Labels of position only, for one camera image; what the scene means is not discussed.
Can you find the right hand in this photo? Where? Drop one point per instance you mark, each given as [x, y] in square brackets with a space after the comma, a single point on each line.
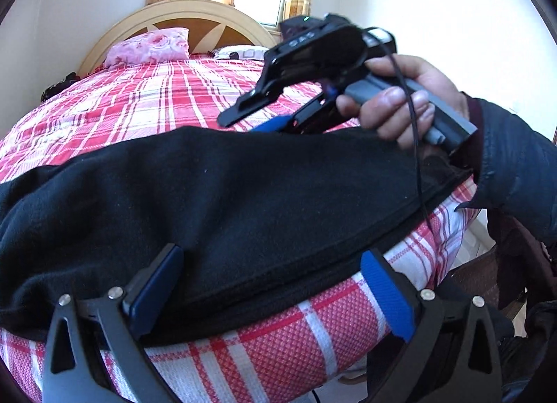
[393, 115]

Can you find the dark cloth beside bed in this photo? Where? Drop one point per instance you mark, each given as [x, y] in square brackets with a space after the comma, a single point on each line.
[60, 86]

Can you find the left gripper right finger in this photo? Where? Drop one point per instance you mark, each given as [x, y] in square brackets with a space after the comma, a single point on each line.
[445, 351]

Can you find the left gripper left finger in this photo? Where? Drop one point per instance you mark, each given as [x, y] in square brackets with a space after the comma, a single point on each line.
[73, 366]

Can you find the pink floral pillow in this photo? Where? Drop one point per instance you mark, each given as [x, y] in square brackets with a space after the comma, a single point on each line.
[155, 46]

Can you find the right forearm dark sleeve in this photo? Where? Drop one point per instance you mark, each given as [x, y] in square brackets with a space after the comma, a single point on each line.
[514, 168]

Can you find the cream wooden headboard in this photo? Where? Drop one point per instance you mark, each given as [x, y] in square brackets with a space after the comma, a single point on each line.
[210, 25]

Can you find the black pants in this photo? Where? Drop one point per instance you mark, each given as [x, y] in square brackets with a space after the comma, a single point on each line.
[266, 220]

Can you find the white patterned pillow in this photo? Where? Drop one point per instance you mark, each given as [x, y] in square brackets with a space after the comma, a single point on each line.
[240, 52]

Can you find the red white plaid bedsheet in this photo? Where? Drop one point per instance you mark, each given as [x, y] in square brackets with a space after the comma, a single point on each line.
[283, 357]

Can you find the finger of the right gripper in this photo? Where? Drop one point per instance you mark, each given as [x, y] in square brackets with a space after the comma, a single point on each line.
[284, 65]
[317, 116]

